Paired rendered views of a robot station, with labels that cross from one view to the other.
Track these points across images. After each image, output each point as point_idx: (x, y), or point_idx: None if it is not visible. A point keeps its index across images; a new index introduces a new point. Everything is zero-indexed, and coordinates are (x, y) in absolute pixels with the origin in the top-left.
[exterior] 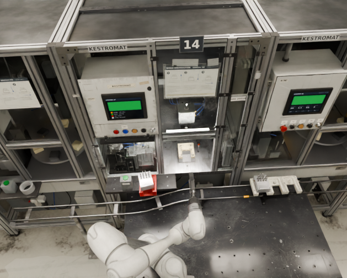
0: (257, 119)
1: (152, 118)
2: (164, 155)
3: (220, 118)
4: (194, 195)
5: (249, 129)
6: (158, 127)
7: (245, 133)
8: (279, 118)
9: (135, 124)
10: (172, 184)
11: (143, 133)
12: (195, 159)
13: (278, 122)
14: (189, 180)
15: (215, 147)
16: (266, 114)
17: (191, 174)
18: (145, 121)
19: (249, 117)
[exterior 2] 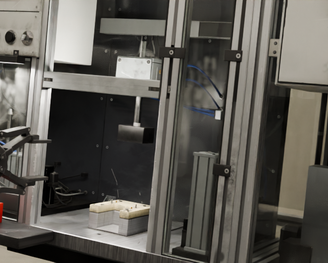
0: (271, 42)
1: (32, 2)
2: (73, 217)
3: (174, 21)
4: None
5: (247, 74)
6: (41, 35)
7: (239, 90)
8: (326, 28)
9: None
10: (20, 234)
11: (8, 47)
12: (133, 236)
13: (327, 47)
14: (39, 175)
15: (159, 138)
16: (284, 9)
17: (43, 139)
18: (17, 10)
19: (246, 27)
